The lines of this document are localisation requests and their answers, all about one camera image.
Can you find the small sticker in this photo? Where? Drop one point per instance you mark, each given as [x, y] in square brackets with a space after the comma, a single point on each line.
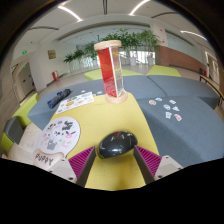
[166, 107]
[177, 117]
[168, 115]
[175, 108]
[152, 102]
[172, 101]
[158, 99]

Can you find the ceiling strip lights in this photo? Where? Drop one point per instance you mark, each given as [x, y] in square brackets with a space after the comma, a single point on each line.
[70, 12]

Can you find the white sticker sheet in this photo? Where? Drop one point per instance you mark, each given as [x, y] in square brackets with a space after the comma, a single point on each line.
[75, 102]

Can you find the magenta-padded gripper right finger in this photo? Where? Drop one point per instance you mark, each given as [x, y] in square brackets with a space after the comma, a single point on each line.
[150, 160]

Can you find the golden wall plaque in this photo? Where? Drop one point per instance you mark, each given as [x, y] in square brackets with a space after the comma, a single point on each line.
[51, 54]

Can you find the red fire extinguisher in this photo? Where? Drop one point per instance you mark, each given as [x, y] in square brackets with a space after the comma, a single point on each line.
[55, 76]

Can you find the row of potted plants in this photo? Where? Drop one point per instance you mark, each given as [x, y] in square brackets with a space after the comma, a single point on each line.
[133, 41]

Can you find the lime green ottoman seat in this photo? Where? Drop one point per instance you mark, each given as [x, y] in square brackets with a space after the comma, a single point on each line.
[163, 71]
[93, 75]

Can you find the round white puppy mouse pad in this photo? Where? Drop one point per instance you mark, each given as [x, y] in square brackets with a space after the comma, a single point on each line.
[58, 136]

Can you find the wooden bench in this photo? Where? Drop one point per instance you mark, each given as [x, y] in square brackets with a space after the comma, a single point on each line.
[211, 85]

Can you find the black computer mouse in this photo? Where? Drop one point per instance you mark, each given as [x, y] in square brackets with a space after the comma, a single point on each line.
[116, 145]

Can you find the lime green bench seat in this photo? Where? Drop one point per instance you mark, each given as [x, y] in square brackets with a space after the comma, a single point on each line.
[28, 106]

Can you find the large grey ottoman seat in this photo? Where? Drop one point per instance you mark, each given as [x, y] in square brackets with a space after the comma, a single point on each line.
[43, 113]

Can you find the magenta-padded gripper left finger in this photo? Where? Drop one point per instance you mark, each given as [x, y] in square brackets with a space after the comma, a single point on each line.
[81, 160]

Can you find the green exit sign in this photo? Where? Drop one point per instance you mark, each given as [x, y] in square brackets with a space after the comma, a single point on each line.
[24, 52]

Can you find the folded dark blue umbrella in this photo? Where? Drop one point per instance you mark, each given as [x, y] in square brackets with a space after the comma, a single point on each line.
[59, 98]

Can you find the red liquid timer wooden ends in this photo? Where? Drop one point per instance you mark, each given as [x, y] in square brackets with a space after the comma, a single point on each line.
[110, 71]

